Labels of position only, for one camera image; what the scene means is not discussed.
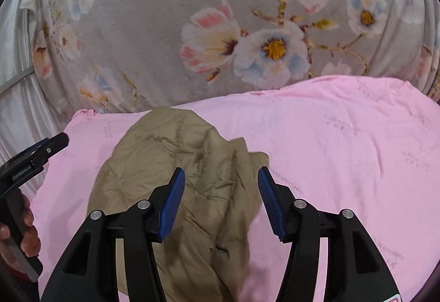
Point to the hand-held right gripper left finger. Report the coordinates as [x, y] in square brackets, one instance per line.
[172, 205]

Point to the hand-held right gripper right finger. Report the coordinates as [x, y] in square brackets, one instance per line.
[271, 202]

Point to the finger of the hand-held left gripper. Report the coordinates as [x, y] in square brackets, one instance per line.
[27, 152]
[51, 147]

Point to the khaki quilted jacket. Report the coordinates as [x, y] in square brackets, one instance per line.
[206, 185]

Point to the person's left hand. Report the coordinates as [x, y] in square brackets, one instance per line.
[30, 236]

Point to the white satin cloth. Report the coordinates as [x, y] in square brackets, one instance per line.
[20, 109]

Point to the pink blanket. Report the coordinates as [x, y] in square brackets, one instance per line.
[343, 137]

